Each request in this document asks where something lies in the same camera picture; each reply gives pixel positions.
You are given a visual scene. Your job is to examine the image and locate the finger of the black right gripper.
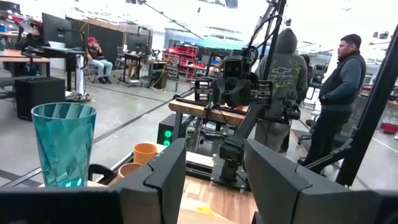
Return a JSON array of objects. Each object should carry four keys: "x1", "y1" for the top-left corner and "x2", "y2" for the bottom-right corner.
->
[
  {"x1": 194, "y1": 78, "x2": 214, "y2": 104},
  {"x1": 251, "y1": 80, "x2": 274, "y2": 105}
]

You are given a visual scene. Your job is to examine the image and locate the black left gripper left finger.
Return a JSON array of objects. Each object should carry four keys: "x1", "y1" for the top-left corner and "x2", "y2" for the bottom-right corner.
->
[{"x1": 0, "y1": 138, "x2": 187, "y2": 224}]

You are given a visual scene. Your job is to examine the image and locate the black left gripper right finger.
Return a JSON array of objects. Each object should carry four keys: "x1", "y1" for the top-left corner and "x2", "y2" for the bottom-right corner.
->
[{"x1": 244, "y1": 139, "x2": 398, "y2": 224}]

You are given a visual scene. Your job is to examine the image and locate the tan terracotta cup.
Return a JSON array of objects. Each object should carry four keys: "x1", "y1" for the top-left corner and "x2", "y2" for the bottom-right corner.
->
[{"x1": 116, "y1": 162, "x2": 143, "y2": 186}]

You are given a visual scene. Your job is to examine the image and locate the black monitor on arm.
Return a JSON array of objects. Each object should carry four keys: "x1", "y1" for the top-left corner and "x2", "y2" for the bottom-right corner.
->
[
  {"x1": 42, "y1": 12, "x2": 73, "y2": 45},
  {"x1": 65, "y1": 17, "x2": 85, "y2": 50}
]

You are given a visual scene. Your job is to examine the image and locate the wooden workbench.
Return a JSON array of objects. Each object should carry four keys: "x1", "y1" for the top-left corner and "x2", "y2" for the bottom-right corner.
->
[{"x1": 167, "y1": 98, "x2": 250, "y2": 142}]

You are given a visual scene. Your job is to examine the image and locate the person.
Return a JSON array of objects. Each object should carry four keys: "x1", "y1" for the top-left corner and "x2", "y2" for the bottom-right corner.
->
[
  {"x1": 85, "y1": 36, "x2": 114, "y2": 85},
  {"x1": 254, "y1": 27, "x2": 309, "y2": 153},
  {"x1": 21, "y1": 20, "x2": 45, "y2": 52},
  {"x1": 300, "y1": 33, "x2": 367, "y2": 175}
]

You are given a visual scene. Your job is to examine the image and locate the red bin shelving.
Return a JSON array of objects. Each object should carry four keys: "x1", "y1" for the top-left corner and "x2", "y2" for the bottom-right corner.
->
[{"x1": 162, "y1": 43, "x2": 200, "y2": 80}]

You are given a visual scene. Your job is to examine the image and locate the small orange cup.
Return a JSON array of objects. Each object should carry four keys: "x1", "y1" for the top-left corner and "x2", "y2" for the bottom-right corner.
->
[{"x1": 132, "y1": 142, "x2": 158, "y2": 165}]

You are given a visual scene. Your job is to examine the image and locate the computer tower green lights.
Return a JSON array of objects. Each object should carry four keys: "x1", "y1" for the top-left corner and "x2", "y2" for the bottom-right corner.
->
[{"x1": 156, "y1": 113, "x2": 178, "y2": 147}]

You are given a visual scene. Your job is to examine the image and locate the office chair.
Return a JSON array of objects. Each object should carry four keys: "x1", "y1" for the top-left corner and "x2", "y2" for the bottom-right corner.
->
[{"x1": 297, "y1": 110, "x2": 322, "y2": 146}]

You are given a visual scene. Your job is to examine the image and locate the yellow microfibre cloth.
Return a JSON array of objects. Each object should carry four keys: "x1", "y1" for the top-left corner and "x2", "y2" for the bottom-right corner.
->
[{"x1": 192, "y1": 203, "x2": 225, "y2": 219}]

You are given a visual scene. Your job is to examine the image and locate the black monitor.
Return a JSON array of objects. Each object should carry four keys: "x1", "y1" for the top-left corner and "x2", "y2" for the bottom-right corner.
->
[{"x1": 125, "y1": 32, "x2": 152, "y2": 56}]

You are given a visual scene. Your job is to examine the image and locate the red bin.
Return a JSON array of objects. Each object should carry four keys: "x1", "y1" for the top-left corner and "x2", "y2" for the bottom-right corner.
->
[{"x1": 380, "y1": 122, "x2": 398, "y2": 135}]

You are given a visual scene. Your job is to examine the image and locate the black standing desk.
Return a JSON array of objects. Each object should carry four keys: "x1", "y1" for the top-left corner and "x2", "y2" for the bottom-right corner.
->
[{"x1": 24, "y1": 45, "x2": 87, "y2": 94}]

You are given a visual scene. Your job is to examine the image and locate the black cabinet box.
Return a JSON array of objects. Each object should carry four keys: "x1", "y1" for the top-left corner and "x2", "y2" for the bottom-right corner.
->
[{"x1": 14, "y1": 77, "x2": 67, "y2": 122}]

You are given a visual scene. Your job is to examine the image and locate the wooden desk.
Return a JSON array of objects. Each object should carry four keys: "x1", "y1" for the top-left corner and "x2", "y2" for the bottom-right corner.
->
[{"x1": 0, "y1": 49, "x2": 51, "y2": 78}]

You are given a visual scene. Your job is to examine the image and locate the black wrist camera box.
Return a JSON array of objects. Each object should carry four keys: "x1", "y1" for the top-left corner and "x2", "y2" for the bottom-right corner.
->
[{"x1": 223, "y1": 55, "x2": 250, "y2": 78}]

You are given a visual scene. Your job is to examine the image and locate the black cable loop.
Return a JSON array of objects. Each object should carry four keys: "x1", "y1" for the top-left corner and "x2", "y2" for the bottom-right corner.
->
[{"x1": 241, "y1": 14, "x2": 284, "y2": 65}]

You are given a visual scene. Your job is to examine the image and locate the black rig frame post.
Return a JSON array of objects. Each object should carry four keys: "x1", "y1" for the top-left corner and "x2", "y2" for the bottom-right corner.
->
[{"x1": 335, "y1": 24, "x2": 398, "y2": 188}]

